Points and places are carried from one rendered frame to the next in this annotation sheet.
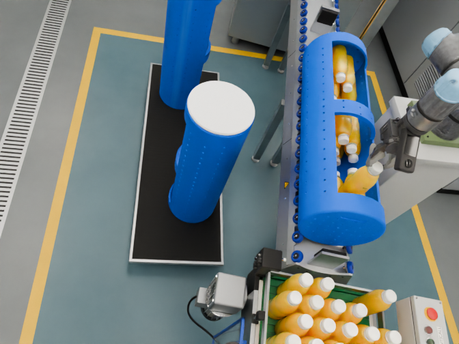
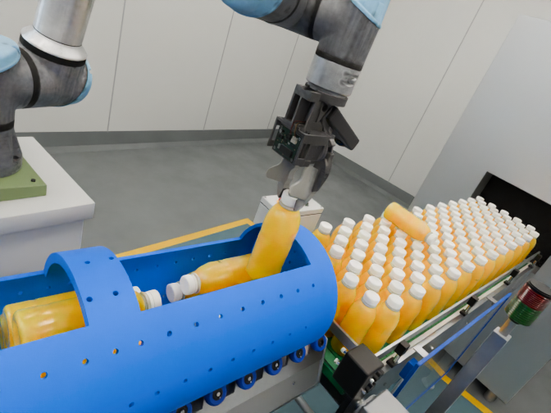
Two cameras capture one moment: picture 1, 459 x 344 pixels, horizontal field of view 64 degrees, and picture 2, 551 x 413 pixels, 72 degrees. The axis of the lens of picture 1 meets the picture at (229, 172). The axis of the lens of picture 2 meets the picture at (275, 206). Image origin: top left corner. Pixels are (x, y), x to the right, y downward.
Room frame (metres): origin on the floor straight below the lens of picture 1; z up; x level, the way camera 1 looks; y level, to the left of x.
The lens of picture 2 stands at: (1.15, 0.10, 1.61)
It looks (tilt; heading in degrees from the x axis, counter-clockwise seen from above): 26 degrees down; 234
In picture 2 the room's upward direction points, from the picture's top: 21 degrees clockwise
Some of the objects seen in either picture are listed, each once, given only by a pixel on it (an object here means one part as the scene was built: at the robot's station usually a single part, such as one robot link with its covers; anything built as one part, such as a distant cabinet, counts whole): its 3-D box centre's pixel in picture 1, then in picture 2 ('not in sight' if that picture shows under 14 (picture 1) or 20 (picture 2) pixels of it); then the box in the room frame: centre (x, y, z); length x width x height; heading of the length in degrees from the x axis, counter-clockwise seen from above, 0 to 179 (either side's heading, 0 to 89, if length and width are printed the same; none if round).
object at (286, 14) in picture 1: (276, 37); not in sight; (2.55, 0.09, 0.31); 0.06 x 0.06 x 0.63; 13
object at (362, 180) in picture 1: (359, 183); (275, 239); (0.76, -0.40, 1.23); 0.07 x 0.07 x 0.19
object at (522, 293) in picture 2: not in sight; (535, 296); (0.13, -0.17, 1.23); 0.06 x 0.06 x 0.04
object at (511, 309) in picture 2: not in sight; (523, 309); (0.13, -0.17, 1.18); 0.06 x 0.06 x 0.05
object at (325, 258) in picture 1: (327, 259); not in sight; (0.59, -0.44, 0.99); 0.10 x 0.02 x 0.12; 103
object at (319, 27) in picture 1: (324, 21); not in sight; (1.89, -0.14, 1.00); 0.10 x 0.04 x 0.15; 103
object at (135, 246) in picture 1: (181, 155); not in sight; (1.32, 0.34, 0.08); 1.50 x 0.52 x 0.15; 22
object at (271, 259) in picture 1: (268, 263); (355, 370); (0.50, -0.25, 0.95); 0.10 x 0.07 x 0.10; 103
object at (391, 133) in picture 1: (404, 132); (309, 125); (0.79, -0.39, 1.47); 0.09 x 0.08 x 0.12; 13
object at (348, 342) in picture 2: (324, 282); (311, 304); (0.51, -0.46, 0.96); 0.40 x 0.01 x 0.03; 103
